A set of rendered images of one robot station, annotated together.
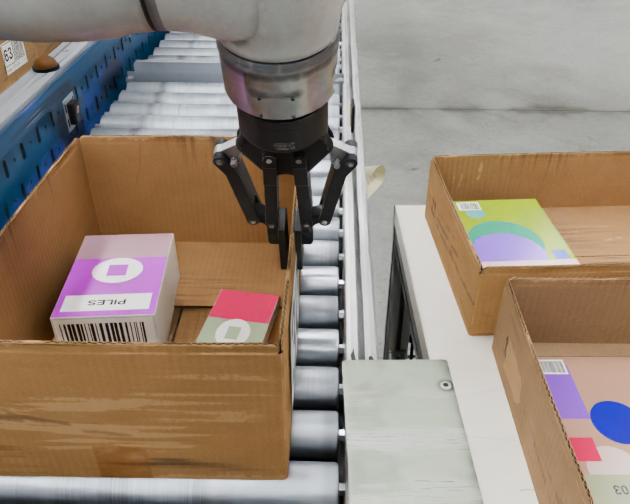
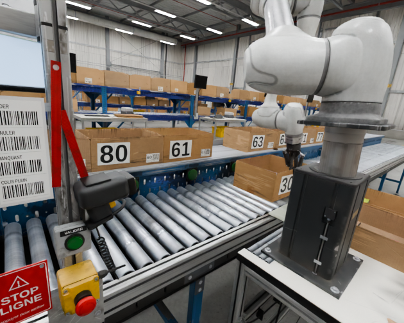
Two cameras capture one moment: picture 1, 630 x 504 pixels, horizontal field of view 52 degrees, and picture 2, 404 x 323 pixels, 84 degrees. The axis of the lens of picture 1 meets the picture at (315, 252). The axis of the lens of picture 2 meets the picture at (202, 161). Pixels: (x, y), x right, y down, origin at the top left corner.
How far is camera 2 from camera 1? 0.89 m
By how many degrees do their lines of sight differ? 46
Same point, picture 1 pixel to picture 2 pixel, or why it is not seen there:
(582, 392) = not seen: hidden behind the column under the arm
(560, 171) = (382, 197)
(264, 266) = not seen: hidden behind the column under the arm
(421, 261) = not seen: hidden behind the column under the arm
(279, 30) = (289, 130)
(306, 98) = (293, 141)
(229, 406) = (267, 182)
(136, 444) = (253, 186)
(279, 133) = (289, 146)
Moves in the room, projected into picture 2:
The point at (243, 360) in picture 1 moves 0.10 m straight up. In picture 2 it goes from (271, 174) to (274, 156)
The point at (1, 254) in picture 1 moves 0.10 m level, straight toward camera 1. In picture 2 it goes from (250, 159) to (248, 163)
